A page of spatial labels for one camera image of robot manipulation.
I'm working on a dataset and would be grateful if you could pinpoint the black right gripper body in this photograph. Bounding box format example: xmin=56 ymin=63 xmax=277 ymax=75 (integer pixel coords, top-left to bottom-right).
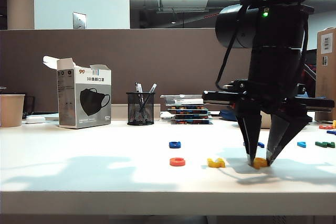
xmin=202 ymin=48 xmax=335 ymax=121

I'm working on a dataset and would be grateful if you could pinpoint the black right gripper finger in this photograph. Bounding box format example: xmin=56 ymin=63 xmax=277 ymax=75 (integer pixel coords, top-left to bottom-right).
xmin=265 ymin=113 xmax=313 ymax=166
xmin=235 ymin=110 xmax=263 ymax=166

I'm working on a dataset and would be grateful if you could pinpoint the yellow letter p magnet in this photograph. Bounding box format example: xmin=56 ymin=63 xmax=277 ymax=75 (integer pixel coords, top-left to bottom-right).
xmin=251 ymin=157 xmax=269 ymax=169

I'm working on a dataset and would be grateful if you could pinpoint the yellow letter u magnet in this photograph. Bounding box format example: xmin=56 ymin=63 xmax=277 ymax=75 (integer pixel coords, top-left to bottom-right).
xmin=207 ymin=157 xmax=226 ymax=168

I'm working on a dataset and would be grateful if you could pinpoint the brown paper cup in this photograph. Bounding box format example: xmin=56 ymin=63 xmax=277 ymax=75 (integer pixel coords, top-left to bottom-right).
xmin=0 ymin=94 xmax=26 ymax=128

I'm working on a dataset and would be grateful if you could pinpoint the beige pulp food tray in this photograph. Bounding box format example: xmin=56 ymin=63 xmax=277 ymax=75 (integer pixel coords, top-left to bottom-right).
xmin=260 ymin=111 xmax=274 ymax=130

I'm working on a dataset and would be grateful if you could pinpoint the red plaid jacket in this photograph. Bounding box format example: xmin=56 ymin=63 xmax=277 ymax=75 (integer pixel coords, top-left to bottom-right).
xmin=301 ymin=63 xmax=317 ymax=98

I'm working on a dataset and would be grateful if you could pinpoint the black office chair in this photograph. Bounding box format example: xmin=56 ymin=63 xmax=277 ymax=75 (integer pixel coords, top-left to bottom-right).
xmin=304 ymin=48 xmax=318 ymax=80

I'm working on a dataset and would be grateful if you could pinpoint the brown cardboard box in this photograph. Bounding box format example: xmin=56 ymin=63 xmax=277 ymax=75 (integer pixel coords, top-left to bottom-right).
xmin=314 ymin=27 xmax=336 ymax=122

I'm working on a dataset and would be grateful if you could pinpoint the black gel pen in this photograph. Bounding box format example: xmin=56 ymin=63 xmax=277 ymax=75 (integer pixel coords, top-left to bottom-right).
xmin=135 ymin=82 xmax=146 ymax=114
xmin=140 ymin=83 xmax=158 ymax=113

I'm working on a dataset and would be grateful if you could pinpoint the black mesh pen holder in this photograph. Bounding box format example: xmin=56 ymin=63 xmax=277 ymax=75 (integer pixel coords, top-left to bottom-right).
xmin=126 ymin=92 xmax=155 ymax=126

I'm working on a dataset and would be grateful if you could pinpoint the brown desk divider panel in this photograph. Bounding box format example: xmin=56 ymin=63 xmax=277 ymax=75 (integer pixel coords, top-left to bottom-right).
xmin=0 ymin=27 xmax=271 ymax=116

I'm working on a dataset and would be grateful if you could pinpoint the white grey face mask box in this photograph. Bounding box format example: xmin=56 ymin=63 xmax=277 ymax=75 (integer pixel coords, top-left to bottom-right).
xmin=43 ymin=56 xmax=112 ymax=130

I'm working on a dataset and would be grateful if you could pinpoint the white earbuds case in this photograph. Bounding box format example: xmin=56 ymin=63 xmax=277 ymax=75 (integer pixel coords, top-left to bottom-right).
xmin=26 ymin=115 xmax=47 ymax=124

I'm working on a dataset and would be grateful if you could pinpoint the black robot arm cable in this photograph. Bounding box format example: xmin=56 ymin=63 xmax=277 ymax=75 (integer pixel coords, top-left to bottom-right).
xmin=215 ymin=0 xmax=254 ymax=93

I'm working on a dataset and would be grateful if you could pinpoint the metal wall switch plate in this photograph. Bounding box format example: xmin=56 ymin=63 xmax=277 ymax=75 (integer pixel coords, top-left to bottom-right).
xmin=72 ymin=12 xmax=88 ymax=30

